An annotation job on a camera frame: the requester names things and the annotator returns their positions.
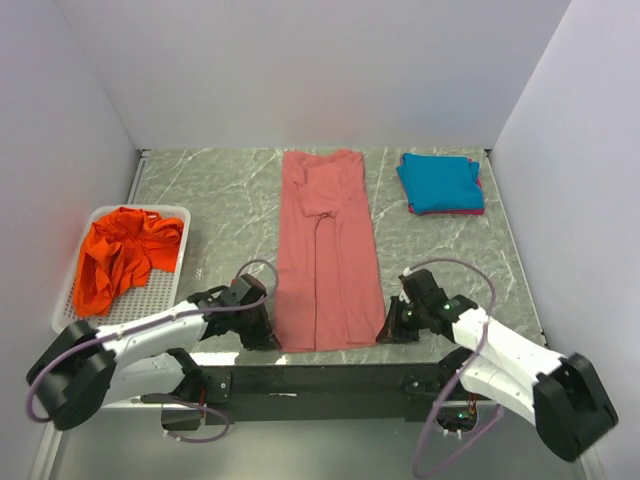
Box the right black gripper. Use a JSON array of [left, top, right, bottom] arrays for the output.
[[376, 295, 428, 345]]

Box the salmon pink t-shirt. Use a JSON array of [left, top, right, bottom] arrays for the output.
[[274, 150, 386, 352]]

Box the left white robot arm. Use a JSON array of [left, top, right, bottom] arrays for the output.
[[25, 274, 278, 430]]

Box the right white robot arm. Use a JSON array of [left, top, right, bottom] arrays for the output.
[[378, 267, 619, 462]]

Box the white plastic basket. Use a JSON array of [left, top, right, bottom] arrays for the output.
[[51, 205, 191, 334]]

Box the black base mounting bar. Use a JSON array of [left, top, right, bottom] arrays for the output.
[[172, 363, 453, 421]]

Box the orange t-shirt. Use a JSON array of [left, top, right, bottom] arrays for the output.
[[73, 207, 184, 318]]

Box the folded blue t-shirt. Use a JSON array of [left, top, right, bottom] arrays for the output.
[[396, 151, 485, 213]]

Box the aluminium frame rail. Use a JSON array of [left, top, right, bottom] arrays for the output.
[[49, 363, 581, 410]]

